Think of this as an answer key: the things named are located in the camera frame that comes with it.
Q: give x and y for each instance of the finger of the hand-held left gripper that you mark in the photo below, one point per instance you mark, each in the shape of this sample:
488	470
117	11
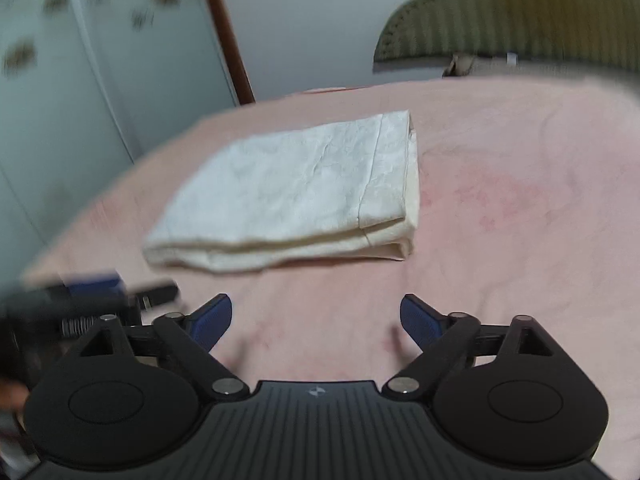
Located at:
150	294

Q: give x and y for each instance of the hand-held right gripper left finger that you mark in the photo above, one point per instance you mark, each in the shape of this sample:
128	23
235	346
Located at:
216	317

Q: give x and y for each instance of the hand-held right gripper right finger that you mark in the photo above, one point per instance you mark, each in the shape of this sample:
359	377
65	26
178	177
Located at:
420	321

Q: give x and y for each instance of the white textured towel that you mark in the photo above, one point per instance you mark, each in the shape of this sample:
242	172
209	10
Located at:
300	190

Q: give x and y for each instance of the pink blanket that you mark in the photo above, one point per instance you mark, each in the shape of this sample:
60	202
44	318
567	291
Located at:
500	185

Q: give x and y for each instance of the white wardrobe with flower decals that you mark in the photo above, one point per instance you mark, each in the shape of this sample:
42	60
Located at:
90	90

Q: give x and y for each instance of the brown wooden trim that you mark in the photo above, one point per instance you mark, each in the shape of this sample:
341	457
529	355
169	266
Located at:
227	35

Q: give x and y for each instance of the olive striped headboard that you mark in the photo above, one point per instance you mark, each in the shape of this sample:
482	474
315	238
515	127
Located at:
500	15

